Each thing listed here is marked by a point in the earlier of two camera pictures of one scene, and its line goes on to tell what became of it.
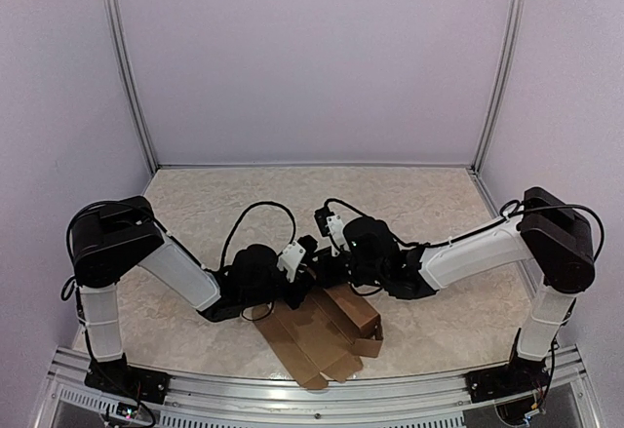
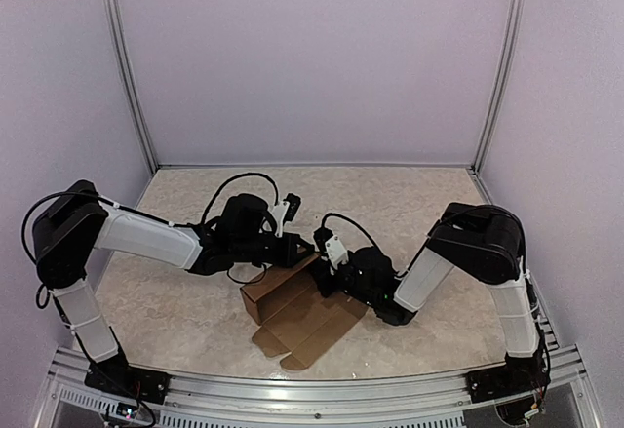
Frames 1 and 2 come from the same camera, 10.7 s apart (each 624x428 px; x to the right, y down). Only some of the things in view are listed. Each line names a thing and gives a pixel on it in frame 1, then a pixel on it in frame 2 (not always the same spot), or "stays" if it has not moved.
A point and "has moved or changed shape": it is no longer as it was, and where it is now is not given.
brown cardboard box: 325,334 has moved or changed shape
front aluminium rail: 245,402 stays
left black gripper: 301,290 → 289,258
